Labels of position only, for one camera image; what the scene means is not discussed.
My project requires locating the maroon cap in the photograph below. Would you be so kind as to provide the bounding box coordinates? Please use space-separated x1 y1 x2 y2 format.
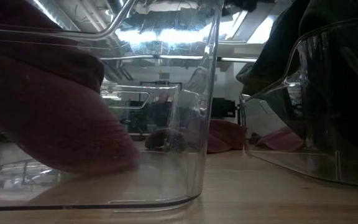
144 119 249 154
0 0 141 174

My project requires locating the person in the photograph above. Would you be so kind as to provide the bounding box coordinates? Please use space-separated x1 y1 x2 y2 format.
154 91 173 127

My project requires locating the clear plastic bin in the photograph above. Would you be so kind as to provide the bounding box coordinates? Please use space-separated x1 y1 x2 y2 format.
240 17 358 189
0 0 225 212

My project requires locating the black screen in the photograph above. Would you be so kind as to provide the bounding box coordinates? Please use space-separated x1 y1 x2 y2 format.
211 97 239 119

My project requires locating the long ceiling light strip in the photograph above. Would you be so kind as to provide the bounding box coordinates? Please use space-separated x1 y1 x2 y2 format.
218 56 258 63

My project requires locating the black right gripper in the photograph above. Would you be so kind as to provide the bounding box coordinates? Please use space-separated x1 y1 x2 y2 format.
227 0 258 12

